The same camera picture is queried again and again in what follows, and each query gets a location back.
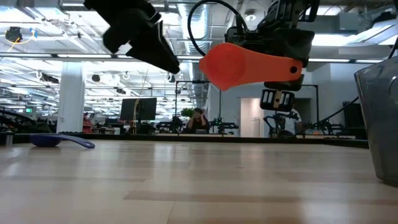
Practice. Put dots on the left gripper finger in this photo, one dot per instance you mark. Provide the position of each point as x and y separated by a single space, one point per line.
163 46
149 56

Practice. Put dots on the small background plant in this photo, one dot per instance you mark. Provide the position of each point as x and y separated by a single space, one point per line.
187 112

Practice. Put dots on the black metal table frame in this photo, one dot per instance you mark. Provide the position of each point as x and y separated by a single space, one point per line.
140 137

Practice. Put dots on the person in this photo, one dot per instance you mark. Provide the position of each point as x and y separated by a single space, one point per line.
290 124
197 123

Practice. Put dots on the grey plastic basket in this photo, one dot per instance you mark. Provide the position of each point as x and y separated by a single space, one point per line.
382 124

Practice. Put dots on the long ceiling light bar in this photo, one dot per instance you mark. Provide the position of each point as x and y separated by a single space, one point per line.
84 56

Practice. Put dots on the black computer monitor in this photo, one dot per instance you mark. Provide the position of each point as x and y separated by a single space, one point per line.
138 109

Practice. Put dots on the black background station frame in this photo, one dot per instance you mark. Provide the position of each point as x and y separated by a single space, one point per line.
192 81

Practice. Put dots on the small dark blue measuring cup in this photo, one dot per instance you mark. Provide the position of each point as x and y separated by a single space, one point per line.
46 140

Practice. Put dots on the orange measuring cup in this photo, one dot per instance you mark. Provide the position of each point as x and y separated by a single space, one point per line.
230 67

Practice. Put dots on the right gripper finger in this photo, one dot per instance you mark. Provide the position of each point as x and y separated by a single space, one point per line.
284 83
298 53

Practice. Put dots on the silver ventilation duct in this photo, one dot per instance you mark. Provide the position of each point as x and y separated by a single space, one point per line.
199 18

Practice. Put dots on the background black robot arm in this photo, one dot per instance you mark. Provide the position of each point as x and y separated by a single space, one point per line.
174 124
224 126
275 121
326 127

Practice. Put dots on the black cabinets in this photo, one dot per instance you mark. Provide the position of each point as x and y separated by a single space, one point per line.
354 118

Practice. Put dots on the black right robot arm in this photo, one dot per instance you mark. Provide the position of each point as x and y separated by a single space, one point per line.
292 12

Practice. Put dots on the white square pillar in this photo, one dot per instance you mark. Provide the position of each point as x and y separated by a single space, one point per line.
71 96

